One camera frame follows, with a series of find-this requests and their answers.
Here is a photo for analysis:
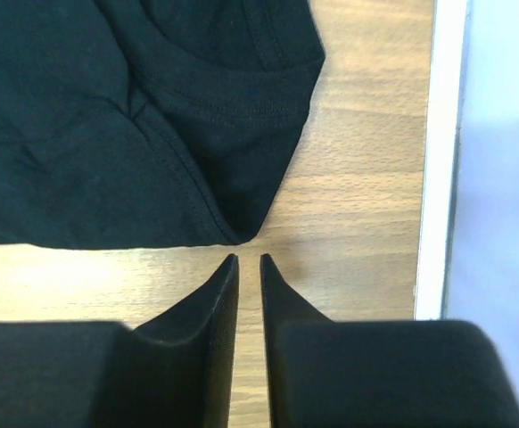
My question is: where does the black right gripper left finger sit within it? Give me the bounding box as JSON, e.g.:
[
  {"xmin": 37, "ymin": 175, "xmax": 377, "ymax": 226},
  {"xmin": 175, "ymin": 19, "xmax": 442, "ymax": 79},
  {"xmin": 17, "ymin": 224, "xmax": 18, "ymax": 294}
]
[{"xmin": 0, "ymin": 255, "xmax": 239, "ymax": 427}]

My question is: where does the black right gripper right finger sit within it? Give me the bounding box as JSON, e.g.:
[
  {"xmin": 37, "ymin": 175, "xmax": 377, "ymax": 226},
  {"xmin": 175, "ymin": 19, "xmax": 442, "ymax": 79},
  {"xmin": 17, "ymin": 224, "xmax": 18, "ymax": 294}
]
[{"xmin": 260, "ymin": 254, "xmax": 519, "ymax": 427}]

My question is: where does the black t shirt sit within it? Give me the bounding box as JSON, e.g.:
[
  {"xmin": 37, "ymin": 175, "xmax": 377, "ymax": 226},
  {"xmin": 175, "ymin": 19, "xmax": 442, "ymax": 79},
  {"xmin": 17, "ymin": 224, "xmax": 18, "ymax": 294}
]
[{"xmin": 0, "ymin": 1, "xmax": 325, "ymax": 250}]

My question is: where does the aluminium frame rail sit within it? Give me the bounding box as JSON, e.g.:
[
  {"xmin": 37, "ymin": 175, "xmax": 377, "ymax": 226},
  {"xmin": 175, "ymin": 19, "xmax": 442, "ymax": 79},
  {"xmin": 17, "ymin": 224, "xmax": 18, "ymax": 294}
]
[{"xmin": 414, "ymin": 1, "xmax": 471, "ymax": 320}]

